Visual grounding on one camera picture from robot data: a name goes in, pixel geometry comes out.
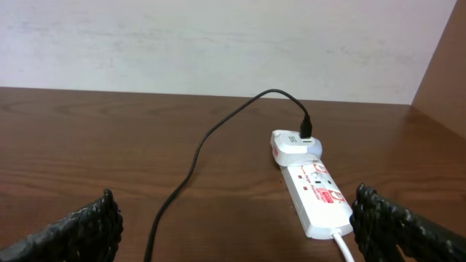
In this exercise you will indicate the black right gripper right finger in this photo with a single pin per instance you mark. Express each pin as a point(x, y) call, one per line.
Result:
point(386, 231)

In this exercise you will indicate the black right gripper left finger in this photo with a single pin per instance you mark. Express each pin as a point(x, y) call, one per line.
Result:
point(91, 234)

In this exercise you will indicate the white power strip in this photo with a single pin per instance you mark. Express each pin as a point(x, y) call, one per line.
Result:
point(321, 207)

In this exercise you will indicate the brown wooden side panel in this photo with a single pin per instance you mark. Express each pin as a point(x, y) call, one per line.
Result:
point(441, 95)

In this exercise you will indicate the white USB wall charger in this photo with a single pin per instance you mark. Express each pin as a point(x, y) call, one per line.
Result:
point(289, 150)

